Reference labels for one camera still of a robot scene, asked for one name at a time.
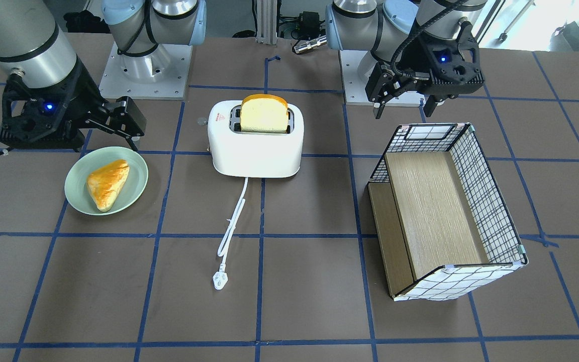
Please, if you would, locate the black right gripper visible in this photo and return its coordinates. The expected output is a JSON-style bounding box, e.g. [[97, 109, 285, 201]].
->
[[0, 59, 147, 152]]

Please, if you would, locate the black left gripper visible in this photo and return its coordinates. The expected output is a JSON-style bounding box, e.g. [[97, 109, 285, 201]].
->
[[365, 30, 486, 120]]

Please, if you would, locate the white two-slot toaster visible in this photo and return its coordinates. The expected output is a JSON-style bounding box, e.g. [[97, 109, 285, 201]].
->
[[208, 100, 304, 178]]

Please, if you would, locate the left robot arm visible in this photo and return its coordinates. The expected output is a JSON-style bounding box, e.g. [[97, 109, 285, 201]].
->
[[326, 1, 486, 119]]

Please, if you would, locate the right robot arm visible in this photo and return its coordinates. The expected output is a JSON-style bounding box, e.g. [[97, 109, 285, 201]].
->
[[0, 1, 207, 156]]

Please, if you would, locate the golden triangular pastry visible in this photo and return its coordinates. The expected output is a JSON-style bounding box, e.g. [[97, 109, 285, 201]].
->
[[86, 159, 130, 212]]

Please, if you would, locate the pale green plate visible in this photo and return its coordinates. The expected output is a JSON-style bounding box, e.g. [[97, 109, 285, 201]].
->
[[64, 146, 149, 215]]

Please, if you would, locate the silver metal cylinder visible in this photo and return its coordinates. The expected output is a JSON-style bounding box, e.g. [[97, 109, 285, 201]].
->
[[292, 35, 328, 55]]

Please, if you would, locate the black power adapter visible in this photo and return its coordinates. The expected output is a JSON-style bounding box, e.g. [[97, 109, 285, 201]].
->
[[297, 11, 320, 37]]

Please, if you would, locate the toast bread slice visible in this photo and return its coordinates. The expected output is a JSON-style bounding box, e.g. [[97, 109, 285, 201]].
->
[[240, 94, 289, 133]]

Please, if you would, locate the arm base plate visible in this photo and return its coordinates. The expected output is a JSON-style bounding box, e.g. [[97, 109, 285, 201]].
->
[[99, 44, 193, 101], [339, 49, 423, 107]]

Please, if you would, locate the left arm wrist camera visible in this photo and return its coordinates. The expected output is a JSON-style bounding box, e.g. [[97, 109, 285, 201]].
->
[[416, 18, 485, 97]]

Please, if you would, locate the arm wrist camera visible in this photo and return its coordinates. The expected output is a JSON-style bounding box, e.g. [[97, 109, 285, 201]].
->
[[416, 18, 485, 97], [0, 71, 85, 151]]

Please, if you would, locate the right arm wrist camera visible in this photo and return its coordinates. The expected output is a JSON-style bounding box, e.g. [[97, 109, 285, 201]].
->
[[0, 71, 85, 151]]

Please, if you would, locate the wire grid wooden shelf box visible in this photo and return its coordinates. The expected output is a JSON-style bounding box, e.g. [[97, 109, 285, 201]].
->
[[367, 123, 529, 302]]

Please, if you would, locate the aluminium frame post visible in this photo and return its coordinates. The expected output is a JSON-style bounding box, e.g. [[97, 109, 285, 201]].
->
[[254, 0, 279, 46]]

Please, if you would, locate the white toaster power cord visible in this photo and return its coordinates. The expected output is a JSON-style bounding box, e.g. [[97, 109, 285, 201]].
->
[[212, 176, 249, 292]]

